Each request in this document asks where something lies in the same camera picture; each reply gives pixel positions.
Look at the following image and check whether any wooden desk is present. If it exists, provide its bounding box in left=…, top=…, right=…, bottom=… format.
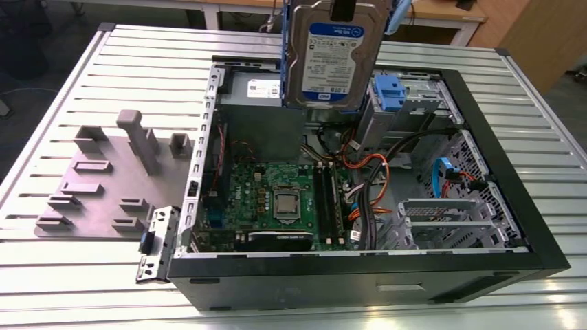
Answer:
left=403, top=0, right=487, bottom=47

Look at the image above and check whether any black graphics card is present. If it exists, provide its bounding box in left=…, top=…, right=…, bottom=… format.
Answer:
left=233, top=230, right=316, bottom=252

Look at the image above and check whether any black cable bundle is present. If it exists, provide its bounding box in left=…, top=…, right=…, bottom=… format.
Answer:
left=356, top=129, right=459, bottom=250

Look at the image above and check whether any hinged expansion slot bracket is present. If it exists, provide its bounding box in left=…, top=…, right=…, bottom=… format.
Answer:
left=136, top=205, right=182, bottom=285

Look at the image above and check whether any white table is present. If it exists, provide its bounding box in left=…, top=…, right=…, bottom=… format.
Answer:
left=58, top=0, right=221, bottom=31

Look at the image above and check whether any black RAM slot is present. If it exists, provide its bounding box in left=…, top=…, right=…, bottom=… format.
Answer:
left=315, top=161, right=335, bottom=245
left=325, top=161, right=348, bottom=245

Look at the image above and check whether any CPU socket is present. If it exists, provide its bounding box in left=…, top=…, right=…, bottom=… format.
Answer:
left=268, top=184, right=307, bottom=227

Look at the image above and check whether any hard disk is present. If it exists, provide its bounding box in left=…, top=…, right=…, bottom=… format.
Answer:
left=277, top=2, right=392, bottom=113

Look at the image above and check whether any blue drive latch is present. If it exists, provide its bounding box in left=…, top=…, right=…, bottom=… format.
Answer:
left=373, top=74, right=407, bottom=113

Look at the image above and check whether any blue data wire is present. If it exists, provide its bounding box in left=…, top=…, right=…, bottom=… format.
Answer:
left=429, top=156, right=459, bottom=200

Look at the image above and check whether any grey power supply unit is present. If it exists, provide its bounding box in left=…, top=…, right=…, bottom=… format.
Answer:
left=214, top=71, right=307, bottom=164

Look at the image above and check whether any wooden cabinet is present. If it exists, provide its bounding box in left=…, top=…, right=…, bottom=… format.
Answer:
left=467, top=0, right=587, bottom=94

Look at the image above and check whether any silver CPU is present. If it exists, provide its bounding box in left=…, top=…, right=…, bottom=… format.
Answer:
left=273, top=194, right=301, bottom=219

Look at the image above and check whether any orange power wire bundle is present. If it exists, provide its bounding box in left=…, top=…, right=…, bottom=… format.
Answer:
left=341, top=151, right=395, bottom=223

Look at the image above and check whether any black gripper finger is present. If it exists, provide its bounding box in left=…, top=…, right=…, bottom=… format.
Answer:
left=329, top=0, right=356, bottom=21

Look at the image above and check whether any silver disk bay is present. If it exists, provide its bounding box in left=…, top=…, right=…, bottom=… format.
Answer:
left=396, top=197, right=528, bottom=252

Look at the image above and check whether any grey optical drive cage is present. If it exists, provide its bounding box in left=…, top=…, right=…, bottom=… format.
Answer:
left=355, top=71, right=463, bottom=156

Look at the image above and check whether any black open PC case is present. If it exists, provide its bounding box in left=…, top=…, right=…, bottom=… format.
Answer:
left=166, top=54, right=572, bottom=312

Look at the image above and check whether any green motherboard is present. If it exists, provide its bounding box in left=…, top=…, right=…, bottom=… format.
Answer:
left=194, top=161, right=363, bottom=252

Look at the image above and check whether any black office chair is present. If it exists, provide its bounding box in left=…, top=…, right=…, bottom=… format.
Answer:
left=0, top=0, right=50, bottom=80

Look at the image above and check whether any grey parts rack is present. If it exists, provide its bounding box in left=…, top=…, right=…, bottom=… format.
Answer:
left=33, top=109, right=197, bottom=239

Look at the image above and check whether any orange power wire black plug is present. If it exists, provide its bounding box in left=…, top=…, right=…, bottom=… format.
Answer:
left=451, top=170, right=488, bottom=192

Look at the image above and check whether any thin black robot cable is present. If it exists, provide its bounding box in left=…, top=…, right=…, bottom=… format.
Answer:
left=259, top=0, right=281, bottom=34

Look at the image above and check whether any thin red wire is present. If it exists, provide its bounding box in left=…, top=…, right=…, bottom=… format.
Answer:
left=208, top=122, right=228, bottom=197

